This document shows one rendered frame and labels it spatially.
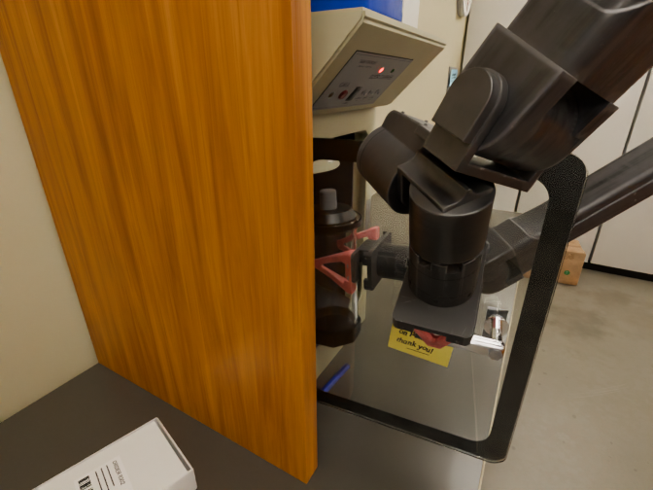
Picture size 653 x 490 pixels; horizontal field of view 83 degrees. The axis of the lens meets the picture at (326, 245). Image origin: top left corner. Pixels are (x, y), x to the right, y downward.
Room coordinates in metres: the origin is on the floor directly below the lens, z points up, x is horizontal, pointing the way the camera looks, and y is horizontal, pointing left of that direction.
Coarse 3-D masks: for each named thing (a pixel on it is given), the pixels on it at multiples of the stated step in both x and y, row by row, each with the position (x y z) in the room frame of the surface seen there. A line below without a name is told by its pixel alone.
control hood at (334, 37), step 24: (312, 24) 0.42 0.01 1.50; (336, 24) 0.40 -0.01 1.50; (360, 24) 0.39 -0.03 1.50; (384, 24) 0.44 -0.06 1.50; (312, 48) 0.42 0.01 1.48; (336, 48) 0.40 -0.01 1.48; (360, 48) 0.43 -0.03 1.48; (384, 48) 0.48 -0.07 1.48; (408, 48) 0.54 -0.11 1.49; (432, 48) 0.62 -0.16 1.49; (312, 72) 0.42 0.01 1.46; (336, 72) 0.43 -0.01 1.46; (408, 72) 0.63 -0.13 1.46; (312, 96) 0.44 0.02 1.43; (384, 96) 0.64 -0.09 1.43
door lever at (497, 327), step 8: (488, 320) 0.34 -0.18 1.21; (496, 320) 0.34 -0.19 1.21; (504, 320) 0.33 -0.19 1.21; (488, 328) 0.34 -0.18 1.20; (496, 328) 0.33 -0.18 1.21; (504, 328) 0.33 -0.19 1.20; (416, 336) 0.32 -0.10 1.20; (432, 336) 0.32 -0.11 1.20; (480, 336) 0.31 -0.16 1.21; (496, 336) 0.31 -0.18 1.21; (448, 344) 0.31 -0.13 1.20; (456, 344) 0.31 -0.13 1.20; (472, 344) 0.30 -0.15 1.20; (480, 344) 0.30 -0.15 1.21; (488, 344) 0.30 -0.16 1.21; (496, 344) 0.30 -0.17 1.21; (472, 352) 0.30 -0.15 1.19; (480, 352) 0.30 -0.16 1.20; (488, 352) 0.29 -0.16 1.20; (496, 352) 0.29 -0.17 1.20
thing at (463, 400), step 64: (320, 192) 0.42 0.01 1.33; (512, 192) 0.34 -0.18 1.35; (576, 192) 0.32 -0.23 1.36; (320, 256) 0.42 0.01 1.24; (384, 256) 0.39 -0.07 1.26; (512, 256) 0.34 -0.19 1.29; (320, 320) 0.42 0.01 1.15; (384, 320) 0.39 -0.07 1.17; (512, 320) 0.33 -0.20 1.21; (320, 384) 0.42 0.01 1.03; (384, 384) 0.39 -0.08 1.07; (448, 384) 0.35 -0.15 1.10; (512, 384) 0.33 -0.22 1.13
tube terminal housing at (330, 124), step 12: (372, 108) 0.71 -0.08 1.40; (324, 120) 0.56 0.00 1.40; (336, 120) 0.59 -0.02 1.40; (348, 120) 0.62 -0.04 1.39; (360, 120) 0.66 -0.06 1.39; (372, 120) 0.71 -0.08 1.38; (324, 132) 0.56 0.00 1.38; (336, 132) 0.59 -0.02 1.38; (348, 132) 0.62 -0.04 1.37; (360, 132) 0.70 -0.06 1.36
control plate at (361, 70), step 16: (352, 64) 0.45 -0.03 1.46; (368, 64) 0.48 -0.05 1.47; (384, 64) 0.52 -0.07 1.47; (400, 64) 0.57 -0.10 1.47; (336, 80) 0.45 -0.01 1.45; (352, 80) 0.48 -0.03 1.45; (368, 80) 0.52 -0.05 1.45; (384, 80) 0.57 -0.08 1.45; (320, 96) 0.45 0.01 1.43; (336, 96) 0.49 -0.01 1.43; (368, 96) 0.58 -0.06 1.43
